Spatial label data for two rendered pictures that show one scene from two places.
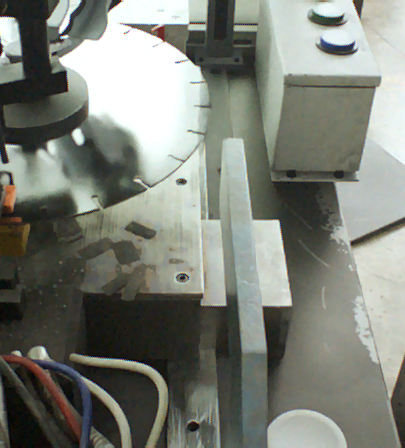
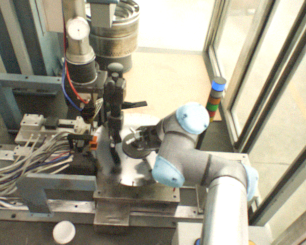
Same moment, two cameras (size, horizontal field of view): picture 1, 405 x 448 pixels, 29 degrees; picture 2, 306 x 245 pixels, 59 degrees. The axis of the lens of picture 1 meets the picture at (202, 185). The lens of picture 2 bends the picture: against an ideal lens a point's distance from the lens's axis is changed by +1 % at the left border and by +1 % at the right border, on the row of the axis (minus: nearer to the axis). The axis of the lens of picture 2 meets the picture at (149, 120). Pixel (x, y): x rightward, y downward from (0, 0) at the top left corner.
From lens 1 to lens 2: 86 cm
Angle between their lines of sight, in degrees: 63
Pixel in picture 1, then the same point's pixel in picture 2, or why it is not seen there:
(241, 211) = (66, 176)
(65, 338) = (75, 164)
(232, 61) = not seen: hidden behind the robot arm
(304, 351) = (96, 238)
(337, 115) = not seen: outside the picture
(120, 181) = (101, 164)
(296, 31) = not seen: hidden behind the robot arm
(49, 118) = (125, 148)
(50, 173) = (106, 150)
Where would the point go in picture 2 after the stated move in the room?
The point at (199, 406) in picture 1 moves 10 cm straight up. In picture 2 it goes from (81, 207) to (78, 194)
